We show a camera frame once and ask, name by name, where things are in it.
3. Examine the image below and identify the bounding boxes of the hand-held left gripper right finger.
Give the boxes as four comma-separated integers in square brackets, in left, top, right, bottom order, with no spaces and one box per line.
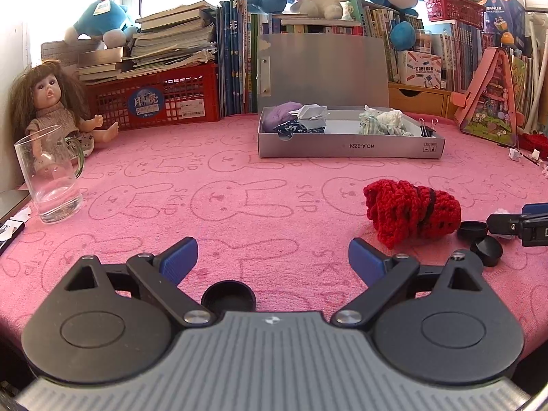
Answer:
[329,237,484,330]

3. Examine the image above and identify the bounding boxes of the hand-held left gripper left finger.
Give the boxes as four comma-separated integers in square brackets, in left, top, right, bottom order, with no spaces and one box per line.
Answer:
[62,236,217,328]

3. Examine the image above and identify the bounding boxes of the black round cap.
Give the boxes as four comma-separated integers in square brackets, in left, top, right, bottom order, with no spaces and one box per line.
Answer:
[456,221,489,241]
[470,237,503,267]
[201,281,258,314]

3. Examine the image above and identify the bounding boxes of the red crocheted piece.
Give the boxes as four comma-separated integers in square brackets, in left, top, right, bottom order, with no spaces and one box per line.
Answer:
[363,177,462,249]

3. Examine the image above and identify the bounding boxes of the green checked cloth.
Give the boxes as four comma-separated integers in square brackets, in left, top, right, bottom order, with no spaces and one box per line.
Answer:
[358,105,382,135]

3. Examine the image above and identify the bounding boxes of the white tissue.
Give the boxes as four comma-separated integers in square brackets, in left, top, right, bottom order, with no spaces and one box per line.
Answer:
[376,110,415,137]

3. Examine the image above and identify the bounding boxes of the dark blue floral drawstring pouch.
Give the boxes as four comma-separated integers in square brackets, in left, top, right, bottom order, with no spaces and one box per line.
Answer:
[273,120,309,138]

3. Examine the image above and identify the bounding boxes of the purple fluffy pouch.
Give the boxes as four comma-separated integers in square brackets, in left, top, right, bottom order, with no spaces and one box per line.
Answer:
[262,102,302,133]

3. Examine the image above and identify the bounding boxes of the silver cardboard box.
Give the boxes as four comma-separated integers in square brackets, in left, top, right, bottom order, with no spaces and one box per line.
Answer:
[257,34,446,160]

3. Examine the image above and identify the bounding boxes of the pink rabbit-print blanket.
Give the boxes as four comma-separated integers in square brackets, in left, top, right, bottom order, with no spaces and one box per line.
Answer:
[0,111,548,352]

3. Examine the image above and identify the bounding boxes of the pink house-shaped toy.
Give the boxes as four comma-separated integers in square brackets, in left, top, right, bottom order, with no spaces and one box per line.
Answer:
[453,46,524,142]

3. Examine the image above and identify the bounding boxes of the green illustrated book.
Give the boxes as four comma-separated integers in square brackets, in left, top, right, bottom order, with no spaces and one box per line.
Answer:
[509,53,532,125]

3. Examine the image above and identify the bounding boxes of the clear glass mug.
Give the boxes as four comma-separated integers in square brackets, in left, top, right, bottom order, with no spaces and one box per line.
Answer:
[14,125,85,224]

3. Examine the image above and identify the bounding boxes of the wooden drawer organizer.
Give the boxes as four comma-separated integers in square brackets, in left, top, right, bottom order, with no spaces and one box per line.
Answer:
[387,81,461,121]

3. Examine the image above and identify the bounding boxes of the red plastic crate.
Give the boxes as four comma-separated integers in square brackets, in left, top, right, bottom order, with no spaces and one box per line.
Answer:
[86,63,221,131]

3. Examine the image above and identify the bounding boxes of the row of colourful books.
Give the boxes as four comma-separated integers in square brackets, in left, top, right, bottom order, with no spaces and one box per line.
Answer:
[259,0,489,95]

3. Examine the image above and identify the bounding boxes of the white illustrated carton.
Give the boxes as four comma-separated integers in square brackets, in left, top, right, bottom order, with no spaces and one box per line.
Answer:
[397,50,443,90]

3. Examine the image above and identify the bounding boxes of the dark flat object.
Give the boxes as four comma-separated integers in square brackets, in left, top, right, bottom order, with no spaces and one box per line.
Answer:
[0,188,32,254]

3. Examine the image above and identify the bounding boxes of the blue printed box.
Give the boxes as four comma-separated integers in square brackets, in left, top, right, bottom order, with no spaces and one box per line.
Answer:
[482,0,526,52]

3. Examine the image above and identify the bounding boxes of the clear plastic jar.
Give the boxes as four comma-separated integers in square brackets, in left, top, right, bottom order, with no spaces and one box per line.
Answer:
[413,29,433,54]

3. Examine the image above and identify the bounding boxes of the row of blue books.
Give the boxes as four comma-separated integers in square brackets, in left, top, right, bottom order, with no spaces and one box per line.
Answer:
[217,0,260,116]

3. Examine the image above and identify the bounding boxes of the brown-haired baby doll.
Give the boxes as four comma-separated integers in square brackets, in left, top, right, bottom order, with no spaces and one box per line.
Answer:
[11,60,120,157]

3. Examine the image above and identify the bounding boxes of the red mesh basket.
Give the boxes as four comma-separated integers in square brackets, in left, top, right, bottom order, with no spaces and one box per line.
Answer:
[424,0,486,30]

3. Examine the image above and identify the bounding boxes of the stack of worn books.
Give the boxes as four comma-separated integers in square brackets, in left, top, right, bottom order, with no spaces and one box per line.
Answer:
[77,2,219,84]

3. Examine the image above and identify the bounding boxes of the grey grid panel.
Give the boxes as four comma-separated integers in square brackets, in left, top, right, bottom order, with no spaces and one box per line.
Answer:
[40,40,80,66]

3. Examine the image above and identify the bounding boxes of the small blue plush toy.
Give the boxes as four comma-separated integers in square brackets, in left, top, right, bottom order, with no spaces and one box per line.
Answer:
[64,0,140,48]

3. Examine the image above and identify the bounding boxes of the white pipe frame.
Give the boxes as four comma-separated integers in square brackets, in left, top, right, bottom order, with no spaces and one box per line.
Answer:
[524,9,548,133]

